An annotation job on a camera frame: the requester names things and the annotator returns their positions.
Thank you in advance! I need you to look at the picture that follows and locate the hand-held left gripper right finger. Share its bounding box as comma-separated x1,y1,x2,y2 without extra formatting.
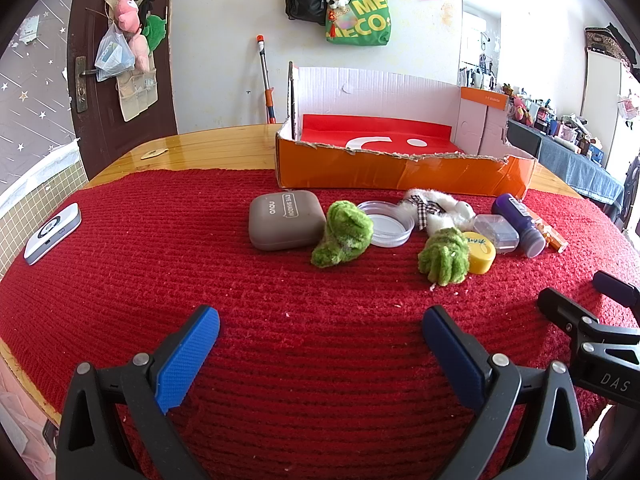
421,305,587,480

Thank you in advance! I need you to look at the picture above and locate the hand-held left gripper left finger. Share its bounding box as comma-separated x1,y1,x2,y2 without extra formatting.
56,305,221,480

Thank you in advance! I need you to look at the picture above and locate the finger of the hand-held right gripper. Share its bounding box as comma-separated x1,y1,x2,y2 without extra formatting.
592,270,640,308
537,287,601,343

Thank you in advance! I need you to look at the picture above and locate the orange packet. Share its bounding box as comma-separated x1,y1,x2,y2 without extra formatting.
530,212,569,254

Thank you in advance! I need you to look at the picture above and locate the purple bottle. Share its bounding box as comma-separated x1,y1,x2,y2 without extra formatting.
491,193,547,259

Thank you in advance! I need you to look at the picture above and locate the yellow round lid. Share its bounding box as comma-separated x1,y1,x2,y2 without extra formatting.
462,231,497,275

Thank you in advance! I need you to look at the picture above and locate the small clear plastic box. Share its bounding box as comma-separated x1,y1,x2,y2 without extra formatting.
472,214,521,254

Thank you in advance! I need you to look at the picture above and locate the green plush toy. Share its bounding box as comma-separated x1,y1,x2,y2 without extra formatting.
417,227,471,286
311,200,375,268

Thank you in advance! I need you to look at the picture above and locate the clear round lid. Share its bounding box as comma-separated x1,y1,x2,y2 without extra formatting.
357,200,416,249

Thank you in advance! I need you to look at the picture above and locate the white plush bunny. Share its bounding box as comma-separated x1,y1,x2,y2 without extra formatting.
398,188,477,236

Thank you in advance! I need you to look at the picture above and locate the grey eyeshadow case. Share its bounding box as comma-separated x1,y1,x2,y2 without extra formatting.
248,190,327,252

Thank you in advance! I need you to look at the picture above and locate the orange cardboard box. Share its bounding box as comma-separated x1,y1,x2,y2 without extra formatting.
274,60,538,201

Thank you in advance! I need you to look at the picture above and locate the red knitted cloth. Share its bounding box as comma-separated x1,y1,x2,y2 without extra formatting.
0,169,640,480

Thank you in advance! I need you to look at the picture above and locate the cloth-covered side table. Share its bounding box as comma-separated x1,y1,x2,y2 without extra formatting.
507,119,626,206

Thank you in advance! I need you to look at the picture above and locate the row of small items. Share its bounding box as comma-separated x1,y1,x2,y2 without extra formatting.
502,82,608,161

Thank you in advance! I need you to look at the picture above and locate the white wardrobe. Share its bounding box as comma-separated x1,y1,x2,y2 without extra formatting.
580,50,640,171

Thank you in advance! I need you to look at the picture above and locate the white handheld device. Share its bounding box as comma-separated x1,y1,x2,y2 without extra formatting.
24,203,82,266

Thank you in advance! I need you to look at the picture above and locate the dark brown door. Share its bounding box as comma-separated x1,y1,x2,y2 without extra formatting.
66,0,179,181

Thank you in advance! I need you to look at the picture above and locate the dark bag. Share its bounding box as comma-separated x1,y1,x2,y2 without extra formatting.
585,22,636,63

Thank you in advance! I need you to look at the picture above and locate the beige hanging organizer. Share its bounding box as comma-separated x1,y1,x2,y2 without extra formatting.
104,0,159,122

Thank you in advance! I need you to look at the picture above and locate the clear plastic bag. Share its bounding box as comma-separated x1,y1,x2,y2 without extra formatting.
94,22,136,82

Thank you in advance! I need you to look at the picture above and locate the green hanging plush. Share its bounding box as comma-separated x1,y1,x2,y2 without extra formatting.
141,14,167,52

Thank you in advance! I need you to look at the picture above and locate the pink plush toy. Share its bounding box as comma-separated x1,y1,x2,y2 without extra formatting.
116,0,152,72

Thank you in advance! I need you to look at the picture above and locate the green tote bag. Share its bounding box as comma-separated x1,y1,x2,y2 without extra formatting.
326,0,392,47

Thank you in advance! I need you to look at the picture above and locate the mop handle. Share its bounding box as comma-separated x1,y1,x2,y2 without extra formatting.
257,35,277,125

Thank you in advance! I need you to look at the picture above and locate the wall mirror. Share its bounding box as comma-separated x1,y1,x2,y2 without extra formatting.
459,0,502,93

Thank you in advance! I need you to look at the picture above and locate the brass door handle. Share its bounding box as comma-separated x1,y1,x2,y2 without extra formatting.
75,56,98,113

